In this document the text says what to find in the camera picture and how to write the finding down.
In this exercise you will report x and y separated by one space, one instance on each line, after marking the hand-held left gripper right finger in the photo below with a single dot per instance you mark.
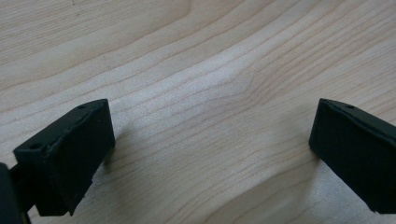
358 149

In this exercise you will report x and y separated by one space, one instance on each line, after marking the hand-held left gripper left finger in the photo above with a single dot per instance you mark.
71 155

